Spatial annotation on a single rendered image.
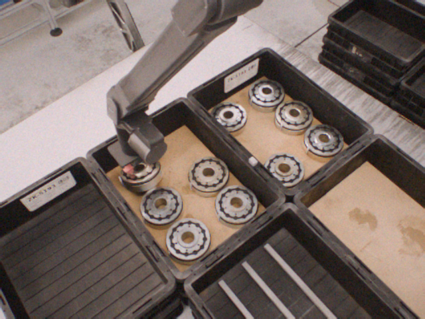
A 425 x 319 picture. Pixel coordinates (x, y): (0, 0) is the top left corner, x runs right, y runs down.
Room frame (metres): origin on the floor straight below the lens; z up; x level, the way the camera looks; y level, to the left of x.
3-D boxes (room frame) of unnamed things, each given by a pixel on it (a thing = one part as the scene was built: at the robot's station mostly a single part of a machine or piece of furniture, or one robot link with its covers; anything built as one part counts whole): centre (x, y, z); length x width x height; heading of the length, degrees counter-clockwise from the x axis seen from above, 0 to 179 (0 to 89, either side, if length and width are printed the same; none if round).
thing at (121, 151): (0.55, 0.18, 0.99); 0.10 x 0.07 x 0.07; 126
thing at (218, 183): (0.54, 0.01, 0.86); 0.10 x 0.10 x 0.01
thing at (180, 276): (0.50, 0.07, 0.92); 0.40 x 0.30 x 0.02; 36
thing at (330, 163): (0.67, -0.17, 0.92); 0.40 x 0.30 x 0.02; 36
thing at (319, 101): (0.67, -0.17, 0.87); 0.40 x 0.30 x 0.11; 36
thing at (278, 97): (0.81, -0.16, 0.86); 0.10 x 0.10 x 0.01
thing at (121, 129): (0.54, 0.17, 1.06); 0.07 x 0.06 x 0.07; 41
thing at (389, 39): (1.42, -0.76, 0.37); 0.40 x 0.30 x 0.45; 41
